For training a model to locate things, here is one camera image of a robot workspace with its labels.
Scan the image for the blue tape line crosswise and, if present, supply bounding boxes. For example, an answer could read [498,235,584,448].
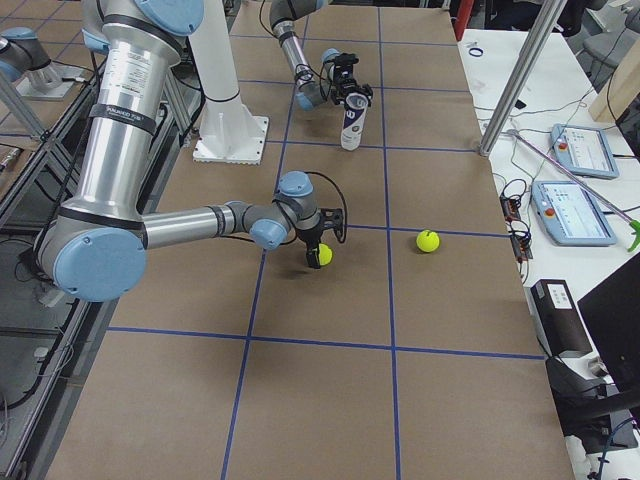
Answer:
[107,326,545,361]

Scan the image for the Wilson yellow tennis ball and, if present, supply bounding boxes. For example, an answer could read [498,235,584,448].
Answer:
[416,230,440,253]

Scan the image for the purple reacher grabber stick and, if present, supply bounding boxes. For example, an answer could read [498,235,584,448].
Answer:
[506,129,639,252]

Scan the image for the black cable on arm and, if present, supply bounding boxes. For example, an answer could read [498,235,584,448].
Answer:
[257,0,341,106]

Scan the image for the Roland Garros yellow tennis ball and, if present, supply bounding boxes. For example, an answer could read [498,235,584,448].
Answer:
[318,243,333,267]

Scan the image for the black monitor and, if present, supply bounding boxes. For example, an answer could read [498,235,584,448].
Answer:
[578,255,639,391]

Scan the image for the blue tape line lengthwise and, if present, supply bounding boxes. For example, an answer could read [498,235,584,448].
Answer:
[376,7,403,479]

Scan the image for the upper teach pendant tablet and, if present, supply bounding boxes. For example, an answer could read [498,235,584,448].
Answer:
[550,124,619,180]

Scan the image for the teach pendant tablet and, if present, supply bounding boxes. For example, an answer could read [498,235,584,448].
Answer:
[550,124,619,180]
[531,181,617,247]

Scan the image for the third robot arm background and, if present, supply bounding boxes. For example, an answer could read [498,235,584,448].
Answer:
[1,27,87,101]

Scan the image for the clear tennis ball can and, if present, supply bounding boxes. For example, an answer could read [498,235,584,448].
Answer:
[341,93,369,151]

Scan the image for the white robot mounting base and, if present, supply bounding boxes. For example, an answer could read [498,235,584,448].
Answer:
[189,1,269,165]

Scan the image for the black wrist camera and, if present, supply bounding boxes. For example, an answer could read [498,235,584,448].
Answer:
[331,53,359,82]
[320,208,346,240]

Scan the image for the black box with label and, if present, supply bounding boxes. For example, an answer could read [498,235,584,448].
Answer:
[530,279,593,358]

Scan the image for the aluminium frame post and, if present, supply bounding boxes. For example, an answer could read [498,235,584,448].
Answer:
[478,0,567,157]

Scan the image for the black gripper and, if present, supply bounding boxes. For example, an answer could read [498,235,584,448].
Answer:
[298,224,323,269]
[330,77,373,107]

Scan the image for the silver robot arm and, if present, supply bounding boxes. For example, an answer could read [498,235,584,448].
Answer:
[36,1,322,302]
[269,1,373,111]

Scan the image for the lower teach pendant tablet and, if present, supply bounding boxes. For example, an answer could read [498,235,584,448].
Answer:
[531,181,617,247]

